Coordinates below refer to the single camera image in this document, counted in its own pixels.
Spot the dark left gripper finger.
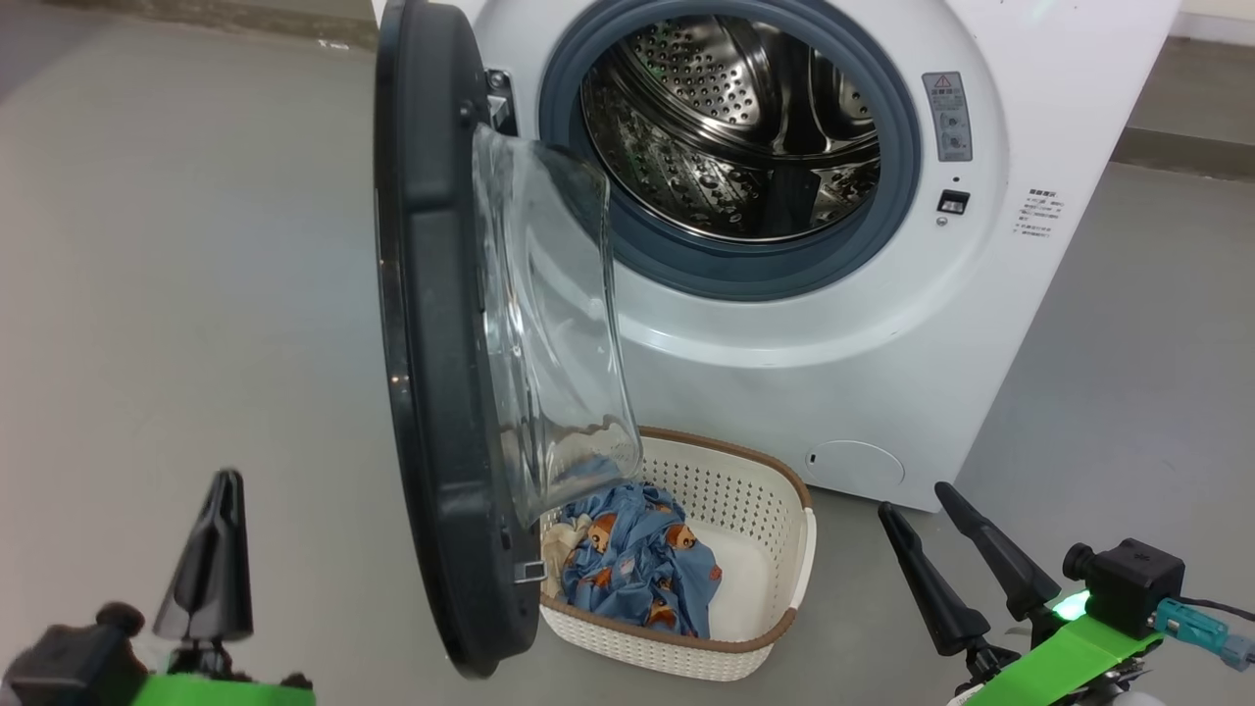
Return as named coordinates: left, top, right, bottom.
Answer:
left=154, top=469, right=254, bottom=643

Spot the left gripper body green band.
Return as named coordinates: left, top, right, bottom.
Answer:
left=132, top=642, right=315, bottom=706

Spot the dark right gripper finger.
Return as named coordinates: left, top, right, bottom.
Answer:
left=878, top=501, right=993, bottom=658
left=933, top=480, right=1062, bottom=621

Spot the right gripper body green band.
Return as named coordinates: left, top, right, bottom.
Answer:
left=946, top=588, right=1168, bottom=706

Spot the black round glass washer door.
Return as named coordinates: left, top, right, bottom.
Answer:
left=373, top=0, right=645, bottom=680

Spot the blue bear print garment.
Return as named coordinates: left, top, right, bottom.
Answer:
left=561, top=480, right=724, bottom=638

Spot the cream beige garment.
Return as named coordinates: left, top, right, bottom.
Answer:
left=542, top=520, right=589, bottom=599

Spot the white front-load washing machine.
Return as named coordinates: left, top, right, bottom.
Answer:
left=373, top=0, right=1182, bottom=513

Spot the round white filter cover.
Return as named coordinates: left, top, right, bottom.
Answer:
left=806, top=440, right=905, bottom=496

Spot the cream perforated laundry basket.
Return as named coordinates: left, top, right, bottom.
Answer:
left=537, top=427, right=817, bottom=682

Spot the grey warning sticker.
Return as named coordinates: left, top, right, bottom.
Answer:
left=922, top=71, right=974, bottom=163

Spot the teal cable connector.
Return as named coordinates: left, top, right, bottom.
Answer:
left=1155, top=598, right=1255, bottom=673

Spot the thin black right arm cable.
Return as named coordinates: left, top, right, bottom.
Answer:
left=1177, top=594, right=1255, bottom=624

